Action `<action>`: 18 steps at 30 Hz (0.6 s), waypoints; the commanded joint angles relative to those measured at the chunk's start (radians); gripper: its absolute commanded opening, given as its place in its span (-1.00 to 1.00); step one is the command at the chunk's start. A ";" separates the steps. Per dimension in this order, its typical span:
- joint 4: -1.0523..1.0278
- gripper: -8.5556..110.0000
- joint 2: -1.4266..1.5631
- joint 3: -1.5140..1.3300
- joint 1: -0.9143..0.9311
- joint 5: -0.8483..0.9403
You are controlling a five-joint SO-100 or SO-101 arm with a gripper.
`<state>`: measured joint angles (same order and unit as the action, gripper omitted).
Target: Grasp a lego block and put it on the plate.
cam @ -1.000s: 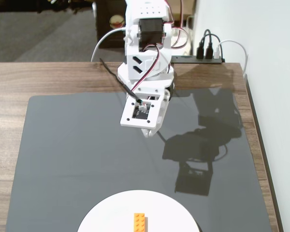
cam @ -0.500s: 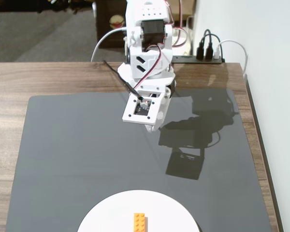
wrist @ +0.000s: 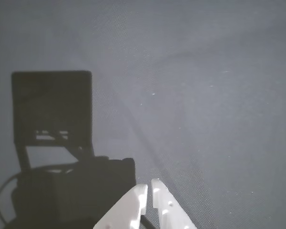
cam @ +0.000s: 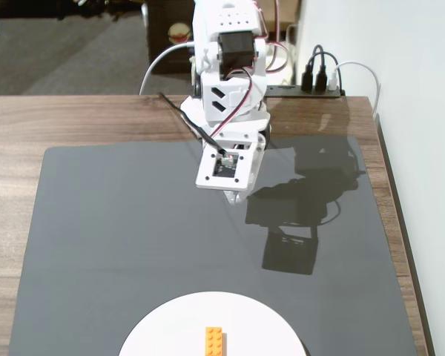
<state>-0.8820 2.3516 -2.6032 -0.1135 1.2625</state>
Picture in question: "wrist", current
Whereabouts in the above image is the dark grey mat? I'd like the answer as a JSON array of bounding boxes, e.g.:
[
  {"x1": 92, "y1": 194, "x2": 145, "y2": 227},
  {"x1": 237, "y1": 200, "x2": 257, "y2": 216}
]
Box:
[{"x1": 0, "y1": 0, "x2": 286, "y2": 229}]

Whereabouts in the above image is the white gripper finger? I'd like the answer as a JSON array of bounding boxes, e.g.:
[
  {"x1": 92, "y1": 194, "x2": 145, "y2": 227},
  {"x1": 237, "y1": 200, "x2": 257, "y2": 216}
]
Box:
[
  {"x1": 151, "y1": 178, "x2": 196, "y2": 229},
  {"x1": 92, "y1": 183, "x2": 149, "y2": 229}
]

